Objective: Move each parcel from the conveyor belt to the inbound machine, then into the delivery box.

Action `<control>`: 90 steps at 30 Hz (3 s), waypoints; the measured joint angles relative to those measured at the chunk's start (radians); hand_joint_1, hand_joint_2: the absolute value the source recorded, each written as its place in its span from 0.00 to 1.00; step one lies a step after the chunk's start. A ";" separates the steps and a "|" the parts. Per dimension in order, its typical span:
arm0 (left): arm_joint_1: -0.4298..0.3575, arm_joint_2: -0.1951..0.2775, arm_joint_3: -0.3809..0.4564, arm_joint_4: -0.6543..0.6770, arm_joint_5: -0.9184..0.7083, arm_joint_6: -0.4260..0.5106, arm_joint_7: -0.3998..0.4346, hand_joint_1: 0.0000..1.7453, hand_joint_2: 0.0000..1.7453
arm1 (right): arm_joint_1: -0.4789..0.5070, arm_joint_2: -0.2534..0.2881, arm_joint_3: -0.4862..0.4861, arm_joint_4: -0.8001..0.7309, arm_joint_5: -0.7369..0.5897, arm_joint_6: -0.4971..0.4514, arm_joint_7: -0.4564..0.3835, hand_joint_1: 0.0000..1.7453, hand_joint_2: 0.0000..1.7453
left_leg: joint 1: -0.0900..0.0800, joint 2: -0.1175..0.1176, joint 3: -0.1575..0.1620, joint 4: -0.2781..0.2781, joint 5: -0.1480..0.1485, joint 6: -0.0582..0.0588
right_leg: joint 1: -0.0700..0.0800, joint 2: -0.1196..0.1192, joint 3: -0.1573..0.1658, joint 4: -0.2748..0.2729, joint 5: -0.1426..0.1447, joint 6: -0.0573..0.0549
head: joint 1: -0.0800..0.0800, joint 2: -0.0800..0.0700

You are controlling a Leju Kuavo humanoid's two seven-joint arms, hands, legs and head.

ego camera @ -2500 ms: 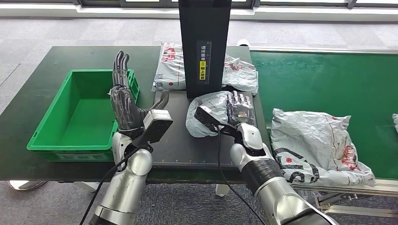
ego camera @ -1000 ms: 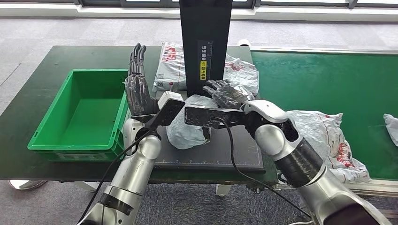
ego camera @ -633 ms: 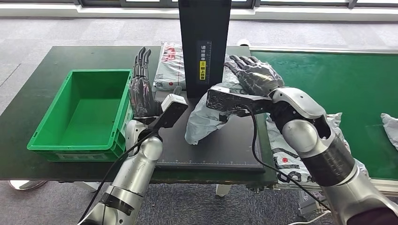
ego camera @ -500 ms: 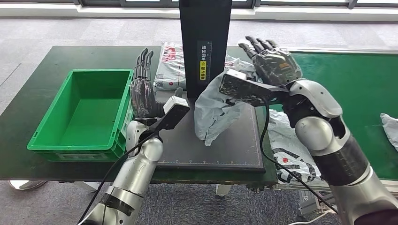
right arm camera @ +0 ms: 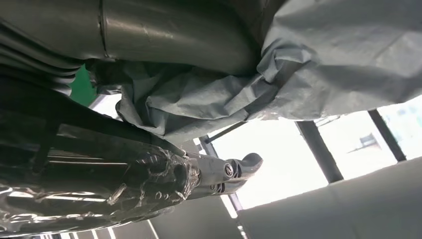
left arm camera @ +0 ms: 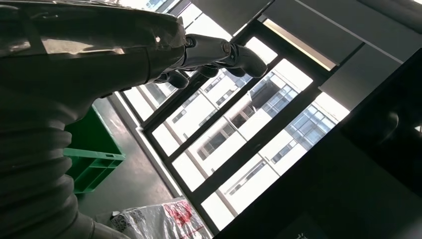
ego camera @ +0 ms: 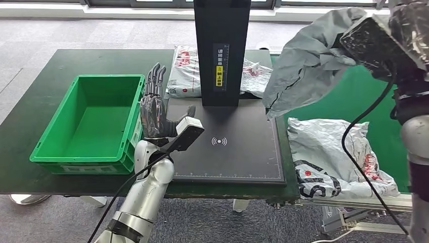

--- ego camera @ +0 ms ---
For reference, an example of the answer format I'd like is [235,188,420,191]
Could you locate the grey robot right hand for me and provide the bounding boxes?
[389,0,429,69]

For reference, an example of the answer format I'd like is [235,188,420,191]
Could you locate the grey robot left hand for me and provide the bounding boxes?
[140,62,197,139]

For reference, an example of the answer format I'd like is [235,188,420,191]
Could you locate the small grey-white parcel bag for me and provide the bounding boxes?
[262,7,368,119]

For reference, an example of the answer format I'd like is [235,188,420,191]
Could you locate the large white parcel black letters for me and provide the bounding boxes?
[287,117,400,200]

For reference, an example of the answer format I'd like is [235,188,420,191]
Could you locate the flat white parcel red print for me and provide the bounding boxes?
[165,45,203,100]

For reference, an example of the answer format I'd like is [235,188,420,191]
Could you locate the black inbound scanner machine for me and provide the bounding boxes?
[164,0,288,187]

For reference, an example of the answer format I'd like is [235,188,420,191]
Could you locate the crumpled white parcel red print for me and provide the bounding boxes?
[239,58,274,100]

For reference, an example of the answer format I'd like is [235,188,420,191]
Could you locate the green conveyor belt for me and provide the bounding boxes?
[270,55,411,193]

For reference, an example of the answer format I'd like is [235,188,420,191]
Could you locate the green plastic crate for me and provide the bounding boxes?
[29,74,146,175]

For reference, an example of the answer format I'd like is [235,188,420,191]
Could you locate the dark green table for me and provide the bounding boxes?
[0,49,300,201]

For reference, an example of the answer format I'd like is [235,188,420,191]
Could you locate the white table leg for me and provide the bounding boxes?
[80,196,108,209]
[232,198,251,214]

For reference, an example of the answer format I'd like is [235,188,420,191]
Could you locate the white window sill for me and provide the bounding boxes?
[0,3,391,25]

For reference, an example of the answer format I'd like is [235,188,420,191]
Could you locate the silver round table foot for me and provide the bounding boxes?
[9,194,53,206]

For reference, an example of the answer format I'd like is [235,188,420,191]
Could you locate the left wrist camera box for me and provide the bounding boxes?
[159,116,205,155]

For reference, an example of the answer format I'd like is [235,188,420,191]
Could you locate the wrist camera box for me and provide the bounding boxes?
[159,116,205,155]
[340,15,419,83]

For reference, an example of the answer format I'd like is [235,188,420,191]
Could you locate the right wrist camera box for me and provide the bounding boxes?
[340,15,419,83]

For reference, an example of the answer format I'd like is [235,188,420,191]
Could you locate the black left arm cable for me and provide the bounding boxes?
[87,152,171,243]

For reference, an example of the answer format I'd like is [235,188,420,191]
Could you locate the window frame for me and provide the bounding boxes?
[0,0,391,11]

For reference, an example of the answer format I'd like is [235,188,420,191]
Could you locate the white floor cable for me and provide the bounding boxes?
[310,227,357,243]

